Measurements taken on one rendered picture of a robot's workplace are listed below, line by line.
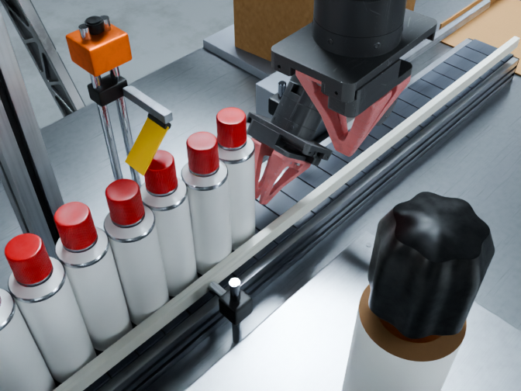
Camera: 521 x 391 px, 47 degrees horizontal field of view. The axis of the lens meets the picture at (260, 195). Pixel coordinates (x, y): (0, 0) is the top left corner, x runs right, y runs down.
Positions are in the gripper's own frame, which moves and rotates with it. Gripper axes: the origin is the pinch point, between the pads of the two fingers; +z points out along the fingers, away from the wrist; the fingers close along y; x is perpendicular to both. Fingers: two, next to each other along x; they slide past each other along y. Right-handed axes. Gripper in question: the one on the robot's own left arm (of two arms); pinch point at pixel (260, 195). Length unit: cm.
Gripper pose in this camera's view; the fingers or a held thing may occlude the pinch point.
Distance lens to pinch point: 77.1
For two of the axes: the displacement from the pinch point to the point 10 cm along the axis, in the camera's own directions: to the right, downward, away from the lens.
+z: -4.2, 8.8, 2.0
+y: 7.2, 4.6, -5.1
